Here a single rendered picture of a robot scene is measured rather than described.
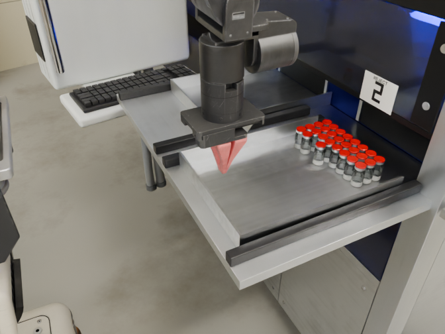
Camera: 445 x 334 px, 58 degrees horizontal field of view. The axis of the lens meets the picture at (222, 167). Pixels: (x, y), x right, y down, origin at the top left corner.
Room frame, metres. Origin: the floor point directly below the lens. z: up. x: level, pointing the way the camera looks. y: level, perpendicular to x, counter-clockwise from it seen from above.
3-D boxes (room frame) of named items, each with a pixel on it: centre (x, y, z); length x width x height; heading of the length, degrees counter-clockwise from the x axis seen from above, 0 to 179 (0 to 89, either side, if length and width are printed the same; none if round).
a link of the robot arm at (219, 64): (0.50, 0.00, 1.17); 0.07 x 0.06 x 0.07; 118
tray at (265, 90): (0.98, -0.07, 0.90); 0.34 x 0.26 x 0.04; 117
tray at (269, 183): (0.63, -0.12, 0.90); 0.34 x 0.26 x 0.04; 116
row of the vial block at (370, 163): (0.69, -0.24, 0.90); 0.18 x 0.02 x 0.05; 26
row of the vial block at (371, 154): (0.70, -0.26, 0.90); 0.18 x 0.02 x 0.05; 26
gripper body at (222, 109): (0.49, 0.00, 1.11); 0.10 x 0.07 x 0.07; 117
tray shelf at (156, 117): (0.80, -0.08, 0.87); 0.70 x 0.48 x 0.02; 27
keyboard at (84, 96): (1.20, 0.27, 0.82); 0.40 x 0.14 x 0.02; 124
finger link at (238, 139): (0.49, 0.01, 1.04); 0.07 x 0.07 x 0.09; 27
